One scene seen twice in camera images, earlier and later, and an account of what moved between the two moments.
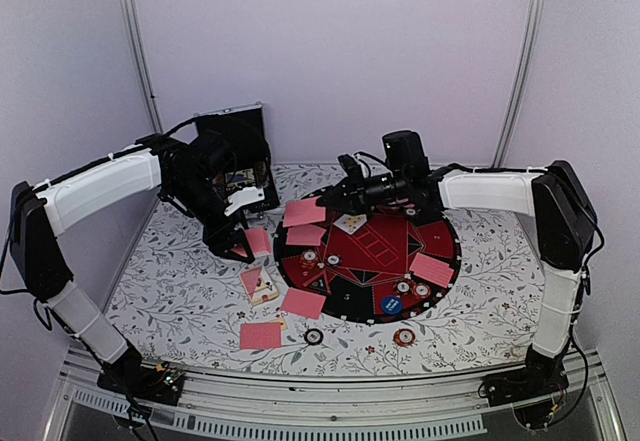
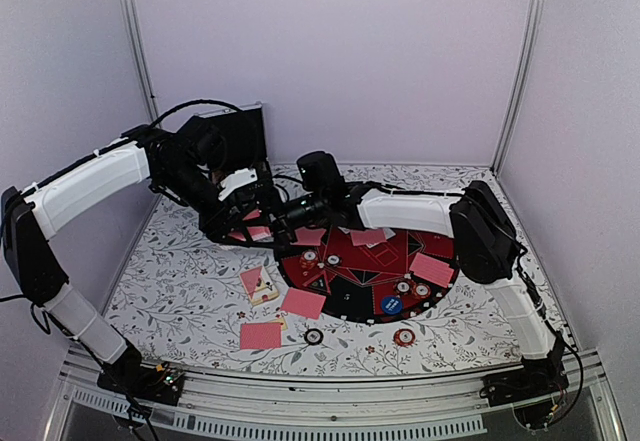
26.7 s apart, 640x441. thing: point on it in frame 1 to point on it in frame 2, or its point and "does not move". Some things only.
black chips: x=403 y=287 does not move
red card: x=303 y=303 does not move
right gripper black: x=355 y=192 to x=283 y=227
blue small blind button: x=391 y=304 does not move
